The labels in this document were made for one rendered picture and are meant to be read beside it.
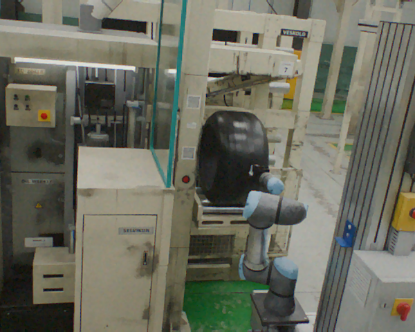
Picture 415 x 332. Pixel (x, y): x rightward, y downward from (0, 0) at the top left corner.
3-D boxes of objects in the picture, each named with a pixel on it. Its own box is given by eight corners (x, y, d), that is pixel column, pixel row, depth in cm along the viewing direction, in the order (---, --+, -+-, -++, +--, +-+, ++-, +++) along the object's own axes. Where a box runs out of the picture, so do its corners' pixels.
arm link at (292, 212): (311, 202, 183) (309, 199, 231) (283, 196, 186) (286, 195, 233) (306, 232, 183) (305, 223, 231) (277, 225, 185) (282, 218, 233)
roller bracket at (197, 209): (196, 221, 270) (198, 205, 267) (183, 194, 306) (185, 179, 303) (202, 221, 271) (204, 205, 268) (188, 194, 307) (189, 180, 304)
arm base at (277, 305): (299, 315, 218) (303, 297, 215) (268, 316, 215) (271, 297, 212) (288, 296, 232) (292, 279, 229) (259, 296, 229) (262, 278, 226)
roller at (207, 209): (198, 204, 276) (198, 211, 277) (200, 206, 272) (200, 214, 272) (255, 204, 285) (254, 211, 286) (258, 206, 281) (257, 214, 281)
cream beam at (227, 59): (199, 72, 279) (202, 46, 274) (191, 66, 302) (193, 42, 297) (294, 79, 295) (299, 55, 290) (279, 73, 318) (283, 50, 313)
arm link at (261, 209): (268, 291, 219) (279, 211, 183) (236, 283, 222) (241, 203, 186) (272, 270, 228) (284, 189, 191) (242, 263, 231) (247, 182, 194)
